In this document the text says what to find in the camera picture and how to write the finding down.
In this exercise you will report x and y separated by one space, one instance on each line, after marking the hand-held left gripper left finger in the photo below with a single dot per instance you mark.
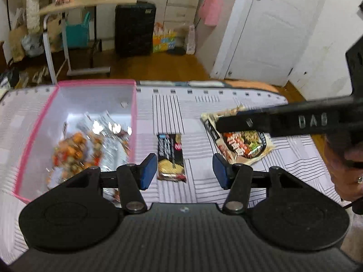
149 171

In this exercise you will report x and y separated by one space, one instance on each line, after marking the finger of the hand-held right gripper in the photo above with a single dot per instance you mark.
283 120

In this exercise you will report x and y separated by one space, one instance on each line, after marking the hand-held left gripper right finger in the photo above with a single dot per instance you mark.
220 171

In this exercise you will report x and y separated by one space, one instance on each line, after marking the black cracker packet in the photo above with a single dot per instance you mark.
171 158

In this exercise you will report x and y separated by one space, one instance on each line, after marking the hotpot meal packet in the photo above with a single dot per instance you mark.
244 144

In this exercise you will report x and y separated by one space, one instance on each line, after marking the pink storage box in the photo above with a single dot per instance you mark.
96 102

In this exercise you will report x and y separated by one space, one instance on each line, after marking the person's right hand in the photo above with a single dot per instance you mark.
348 175

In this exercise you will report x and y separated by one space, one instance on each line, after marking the striped bed sheet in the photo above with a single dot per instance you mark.
195 136

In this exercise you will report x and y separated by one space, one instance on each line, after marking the white door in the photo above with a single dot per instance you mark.
272 31

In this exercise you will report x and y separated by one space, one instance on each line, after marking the white plastic bag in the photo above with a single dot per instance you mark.
190 41

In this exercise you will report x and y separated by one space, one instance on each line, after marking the colourful gift bag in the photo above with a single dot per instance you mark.
164 41

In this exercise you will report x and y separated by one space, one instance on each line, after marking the pink hanging bag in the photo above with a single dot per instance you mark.
211 10

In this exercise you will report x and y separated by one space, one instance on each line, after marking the black suitcase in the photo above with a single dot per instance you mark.
135 29

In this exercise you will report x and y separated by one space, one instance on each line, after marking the teal bag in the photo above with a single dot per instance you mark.
75 34

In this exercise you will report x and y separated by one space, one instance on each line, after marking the white wardrobe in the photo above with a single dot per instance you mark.
175 0

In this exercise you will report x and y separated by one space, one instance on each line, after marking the side table with wooden top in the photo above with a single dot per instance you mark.
85 2

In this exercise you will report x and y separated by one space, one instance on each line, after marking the cardboard box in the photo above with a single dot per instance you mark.
18 44

